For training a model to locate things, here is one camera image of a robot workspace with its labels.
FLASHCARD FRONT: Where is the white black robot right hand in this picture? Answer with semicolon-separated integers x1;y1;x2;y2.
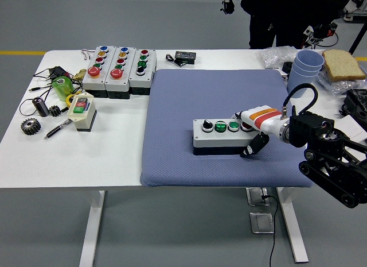
231;105;283;159

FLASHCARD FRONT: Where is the person's right hand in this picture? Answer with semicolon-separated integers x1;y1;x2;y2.
217;0;235;16

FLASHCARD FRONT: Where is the person's left hand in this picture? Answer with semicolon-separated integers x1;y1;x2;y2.
302;22;338;48

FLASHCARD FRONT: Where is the four-button grey control box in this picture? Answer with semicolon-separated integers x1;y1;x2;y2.
192;118;260;157
128;48;158;96

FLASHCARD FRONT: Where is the five-button box with emergency stop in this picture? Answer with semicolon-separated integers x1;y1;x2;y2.
104;45;137;100
81;45;116;98

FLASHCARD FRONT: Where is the light blue plastic cup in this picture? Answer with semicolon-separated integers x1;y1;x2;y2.
291;59;323;76
295;49;325;68
286;66;319;99

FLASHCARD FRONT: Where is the person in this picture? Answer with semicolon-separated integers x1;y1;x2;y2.
240;0;355;49

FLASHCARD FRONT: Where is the slice of bread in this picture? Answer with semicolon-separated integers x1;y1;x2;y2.
321;49;366;81

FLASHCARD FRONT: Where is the clear bubble wrap bag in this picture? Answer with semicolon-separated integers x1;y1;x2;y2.
257;46;299;69

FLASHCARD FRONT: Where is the clear plastic bag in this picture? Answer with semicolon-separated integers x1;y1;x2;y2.
316;68;367;96

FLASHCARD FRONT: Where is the black digital meter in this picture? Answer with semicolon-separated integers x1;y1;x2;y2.
165;50;197;68

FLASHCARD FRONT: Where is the metal floor socket plate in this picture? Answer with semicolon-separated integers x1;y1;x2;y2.
249;211;275;235
245;187;271;207

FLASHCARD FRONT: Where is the blue-grey quilted mat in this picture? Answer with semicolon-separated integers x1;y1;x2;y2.
139;68;315;188

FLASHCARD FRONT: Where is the white table leg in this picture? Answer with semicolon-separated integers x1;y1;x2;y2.
79;189;106;267
276;187;310;264

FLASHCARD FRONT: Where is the green plastic roll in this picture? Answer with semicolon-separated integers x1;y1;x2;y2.
51;76;76;102

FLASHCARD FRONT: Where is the yellow tape roll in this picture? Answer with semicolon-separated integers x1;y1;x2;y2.
65;91;84;107

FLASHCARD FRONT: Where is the black pen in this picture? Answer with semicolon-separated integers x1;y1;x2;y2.
44;117;73;140

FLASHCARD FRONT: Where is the black cylindrical capacitor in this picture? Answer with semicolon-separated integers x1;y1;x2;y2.
32;96;50;118

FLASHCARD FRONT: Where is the large dark steel gear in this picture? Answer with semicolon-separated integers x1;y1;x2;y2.
20;118;41;136

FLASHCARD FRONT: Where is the white wheeled equipment frame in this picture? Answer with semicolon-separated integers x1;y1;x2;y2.
342;0;367;23

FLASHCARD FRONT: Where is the black floor power cable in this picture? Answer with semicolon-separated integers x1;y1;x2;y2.
261;194;279;267

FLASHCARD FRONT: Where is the cream switch box green red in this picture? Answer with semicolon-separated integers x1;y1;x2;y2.
68;92;97;133

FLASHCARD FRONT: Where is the black electronic module with wires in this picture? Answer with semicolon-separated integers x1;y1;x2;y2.
33;65;72;82

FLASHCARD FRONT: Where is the black cable with plug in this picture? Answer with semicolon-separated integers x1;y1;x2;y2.
18;84;55;116

